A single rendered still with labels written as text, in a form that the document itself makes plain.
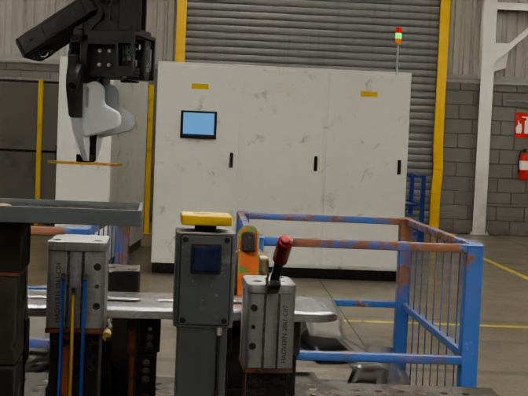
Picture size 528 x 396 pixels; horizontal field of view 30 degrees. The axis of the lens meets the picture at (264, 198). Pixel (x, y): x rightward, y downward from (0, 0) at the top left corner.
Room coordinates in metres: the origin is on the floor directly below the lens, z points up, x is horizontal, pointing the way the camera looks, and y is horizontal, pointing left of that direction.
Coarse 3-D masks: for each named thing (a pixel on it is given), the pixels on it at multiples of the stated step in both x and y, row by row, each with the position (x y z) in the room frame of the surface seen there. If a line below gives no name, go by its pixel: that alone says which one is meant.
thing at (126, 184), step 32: (64, 64) 9.23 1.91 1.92; (64, 96) 9.23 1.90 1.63; (128, 96) 10.17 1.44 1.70; (64, 128) 9.23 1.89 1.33; (64, 160) 9.23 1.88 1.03; (128, 160) 10.32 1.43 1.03; (64, 192) 9.23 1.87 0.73; (96, 192) 9.23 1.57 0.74; (128, 192) 10.40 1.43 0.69; (64, 224) 9.23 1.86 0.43
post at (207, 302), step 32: (192, 256) 1.14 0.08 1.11; (224, 256) 1.15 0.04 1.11; (192, 288) 1.14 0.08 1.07; (224, 288) 1.15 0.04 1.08; (192, 320) 1.14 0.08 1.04; (224, 320) 1.15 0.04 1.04; (192, 352) 1.15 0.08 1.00; (224, 352) 1.15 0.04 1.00; (192, 384) 1.15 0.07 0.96; (224, 384) 1.15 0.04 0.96
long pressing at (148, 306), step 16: (32, 304) 1.40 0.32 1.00; (112, 304) 1.45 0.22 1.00; (128, 304) 1.46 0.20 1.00; (144, 304) 1.46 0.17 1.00; (160, 304) 1.47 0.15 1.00; (240, 304) 1.50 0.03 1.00; (304, 304) 1.53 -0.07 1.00; (320, 304) 1.54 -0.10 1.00; (240, 320) 1.43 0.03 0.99; (304, 320) 1.44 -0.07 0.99; (320, 320) 1.44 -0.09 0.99
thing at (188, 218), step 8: (184, 216) 1.15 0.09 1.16; (192, 216) 1.15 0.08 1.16; (200, 216) 1.15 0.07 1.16; (208, 216) 1.15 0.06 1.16; (216, 216) 1.15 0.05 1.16; (224, 216) 1.15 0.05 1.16; (184, 224) 1.15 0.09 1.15; (192, 224) 1.15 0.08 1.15; (200, 224) 1.15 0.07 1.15; (208, 224) 1.15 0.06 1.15; (216, 224) 1.15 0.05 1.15; (224, 224) 1.15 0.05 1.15; (232, 224) 1.15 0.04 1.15
